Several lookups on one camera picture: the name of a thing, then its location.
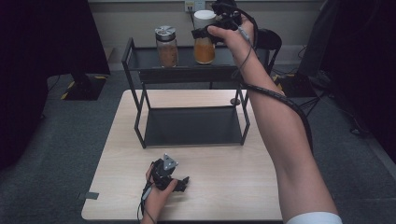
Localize black floor cables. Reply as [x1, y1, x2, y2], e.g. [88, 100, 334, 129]
[292, 89, 363, 136]

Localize person's right hand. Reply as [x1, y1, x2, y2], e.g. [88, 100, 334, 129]
[206, 13, 260, 68]

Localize black stand base yellow tape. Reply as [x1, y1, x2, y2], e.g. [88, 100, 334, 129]
[272, 72, 316, 99]
[60, 72, 108, 102]

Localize person's left hand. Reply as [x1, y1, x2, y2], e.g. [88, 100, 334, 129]
[143, 162, 179, 217]

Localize black chair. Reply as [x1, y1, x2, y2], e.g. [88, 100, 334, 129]
[255, 28, 283, 77]

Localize grey tape strip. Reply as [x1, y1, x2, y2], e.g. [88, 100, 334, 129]
[77, 191, 100, 201]

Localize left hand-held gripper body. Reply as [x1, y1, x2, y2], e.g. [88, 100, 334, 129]
[150, 152, 179, 191]

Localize white-lidded glass jar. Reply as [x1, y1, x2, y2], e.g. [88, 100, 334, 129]
[192, 9, 218, 65]

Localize white wall outlet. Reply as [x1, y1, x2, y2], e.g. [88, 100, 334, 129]
[183, 0, 206, 14]

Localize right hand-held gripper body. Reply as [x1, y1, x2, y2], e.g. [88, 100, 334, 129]
[211, 0, 244, 31]

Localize left hand-held gripper cable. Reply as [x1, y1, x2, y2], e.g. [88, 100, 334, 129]
[136, 178, 157, 224]

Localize dark curtain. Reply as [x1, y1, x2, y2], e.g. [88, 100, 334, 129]
[0, 0, 111, 171]
[319, 0, 396, 157]

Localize silver-lidded glass spice jar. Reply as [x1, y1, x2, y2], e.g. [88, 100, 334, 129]
[154, 24, 179, 69]

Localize grey leaning panel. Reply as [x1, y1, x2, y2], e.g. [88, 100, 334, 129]
[296, 0, 332, 77]

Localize white sleeve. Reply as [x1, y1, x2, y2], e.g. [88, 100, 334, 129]
[285, 211, 344, 224]

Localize right hand-held gripper cable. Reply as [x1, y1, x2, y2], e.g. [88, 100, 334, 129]
[232, 7, 315, 154]

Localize black metal two-tier rack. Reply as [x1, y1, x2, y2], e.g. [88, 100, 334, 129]
[120, 36, 252, 150]

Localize hand-held gripper cable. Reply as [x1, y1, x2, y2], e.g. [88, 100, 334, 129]
[232, 7, 315, 154]
[136, 178, 157, 224]

